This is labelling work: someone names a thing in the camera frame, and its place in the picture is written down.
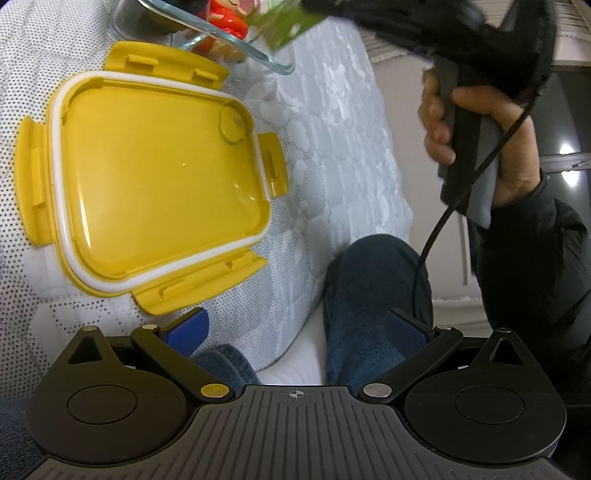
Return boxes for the right leg blue jeans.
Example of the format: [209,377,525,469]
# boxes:
[322,234,419,393]

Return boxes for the yellow container lid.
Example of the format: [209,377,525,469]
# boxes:
[14,41,288,315]

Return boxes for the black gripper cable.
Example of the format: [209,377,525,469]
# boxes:
[410,91,541,324]

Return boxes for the clear glass container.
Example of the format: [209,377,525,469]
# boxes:
[112,1,296,76]

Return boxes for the person's right hand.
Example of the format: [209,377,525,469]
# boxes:
[417,68,542,209]

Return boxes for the red cartoon figure toy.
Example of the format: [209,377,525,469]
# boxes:
[192,0,249,63]

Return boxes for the leg blue jeans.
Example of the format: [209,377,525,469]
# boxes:
[191,344,259,393]
[322,234,419,393]

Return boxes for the black sleeve right forearm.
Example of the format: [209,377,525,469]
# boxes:
[476,181,590,479]

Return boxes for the left leg blue jeans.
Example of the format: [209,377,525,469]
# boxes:
[191,344,259,393]

